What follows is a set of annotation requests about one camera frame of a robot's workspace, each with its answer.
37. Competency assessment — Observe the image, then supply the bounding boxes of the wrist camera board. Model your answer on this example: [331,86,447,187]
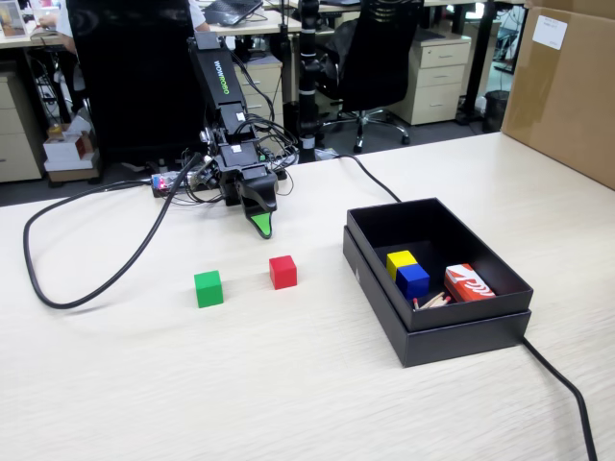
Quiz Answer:
[190,157,221,192]

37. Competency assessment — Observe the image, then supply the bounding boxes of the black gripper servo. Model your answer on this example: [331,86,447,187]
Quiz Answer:
[218,161,280,241]

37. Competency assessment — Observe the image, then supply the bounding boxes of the blue cube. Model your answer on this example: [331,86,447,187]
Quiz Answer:
[395,263,431,302]

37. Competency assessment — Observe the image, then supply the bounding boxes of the beige three drawer cabinet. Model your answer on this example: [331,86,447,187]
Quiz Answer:
[393,36,473,127]
[0,71,45,184]
[233,55,285,158]

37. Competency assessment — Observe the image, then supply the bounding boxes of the large brown cardboard box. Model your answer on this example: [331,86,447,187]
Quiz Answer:
[499,0,615,191]

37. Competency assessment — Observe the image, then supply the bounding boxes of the black open box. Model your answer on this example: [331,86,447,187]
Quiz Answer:
[341,225,532,369]

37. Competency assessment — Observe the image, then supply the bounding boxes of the green cube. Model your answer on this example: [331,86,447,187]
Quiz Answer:
[193,269,225,309]

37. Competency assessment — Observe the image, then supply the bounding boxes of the black pole white bands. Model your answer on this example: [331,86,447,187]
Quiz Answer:
[296,0,323,163]

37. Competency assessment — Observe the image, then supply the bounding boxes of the black mesh office chair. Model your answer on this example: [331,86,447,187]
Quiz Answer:
[316,0,427,154]

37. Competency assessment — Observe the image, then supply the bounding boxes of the yellow cube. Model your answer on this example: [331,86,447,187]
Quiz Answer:
[385,250,418,284]

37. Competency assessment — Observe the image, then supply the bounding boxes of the thick black power cable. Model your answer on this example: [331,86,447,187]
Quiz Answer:
[331,153,600,461]

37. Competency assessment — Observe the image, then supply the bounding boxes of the white photo frame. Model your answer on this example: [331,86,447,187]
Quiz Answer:
[0,0,29,39]

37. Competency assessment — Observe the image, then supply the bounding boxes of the beige top office desk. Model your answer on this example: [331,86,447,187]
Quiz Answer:
[0,29,78,50]
[191,8,305,37]

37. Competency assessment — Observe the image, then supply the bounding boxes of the red cube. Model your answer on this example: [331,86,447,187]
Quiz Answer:
[268,255,299,291]

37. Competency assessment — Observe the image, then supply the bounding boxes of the orange white matchbox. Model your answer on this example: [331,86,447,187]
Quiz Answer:
[443,263,497,304]

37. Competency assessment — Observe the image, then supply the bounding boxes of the white cardboard box stack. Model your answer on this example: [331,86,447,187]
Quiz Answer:
[42,122,101,184]

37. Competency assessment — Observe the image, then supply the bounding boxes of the black solid back office chair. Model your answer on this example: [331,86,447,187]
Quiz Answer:
[65,0,209,165]

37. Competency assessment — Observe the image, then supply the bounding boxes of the blue robot controller board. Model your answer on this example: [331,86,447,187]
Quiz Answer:
[150,173,194,199]

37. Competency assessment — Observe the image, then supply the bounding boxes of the black laptop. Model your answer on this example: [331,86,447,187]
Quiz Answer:
[200,0,265,27]

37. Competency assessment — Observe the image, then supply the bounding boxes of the thick black sleeved camera cable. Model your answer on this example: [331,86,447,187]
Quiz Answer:
[22,151,204,310]

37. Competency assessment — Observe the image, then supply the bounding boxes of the black cardboard box tray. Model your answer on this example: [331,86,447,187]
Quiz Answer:
[345,196,535,333]

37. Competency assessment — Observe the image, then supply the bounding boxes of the black trash bin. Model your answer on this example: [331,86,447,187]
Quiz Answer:
[481,89,511,134]

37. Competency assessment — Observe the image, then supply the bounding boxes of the black power strip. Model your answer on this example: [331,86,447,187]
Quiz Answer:
[261,153,292,182]

